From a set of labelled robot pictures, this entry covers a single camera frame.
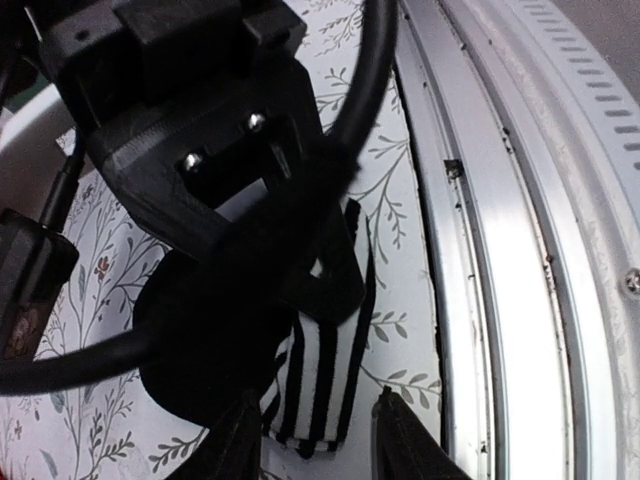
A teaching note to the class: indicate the black sock with white stripes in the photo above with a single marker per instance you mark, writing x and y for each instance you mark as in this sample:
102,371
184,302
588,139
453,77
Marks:
304,374

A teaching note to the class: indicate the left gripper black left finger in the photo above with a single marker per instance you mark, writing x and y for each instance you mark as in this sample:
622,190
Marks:
231,449

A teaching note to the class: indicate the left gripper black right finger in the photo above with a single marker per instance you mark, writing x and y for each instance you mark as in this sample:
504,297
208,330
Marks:
402,447

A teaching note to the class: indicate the floral white table mat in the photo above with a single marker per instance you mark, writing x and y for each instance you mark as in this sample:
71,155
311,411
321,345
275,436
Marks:
123,355

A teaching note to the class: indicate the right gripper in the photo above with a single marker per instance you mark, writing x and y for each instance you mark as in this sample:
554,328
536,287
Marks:
235,173

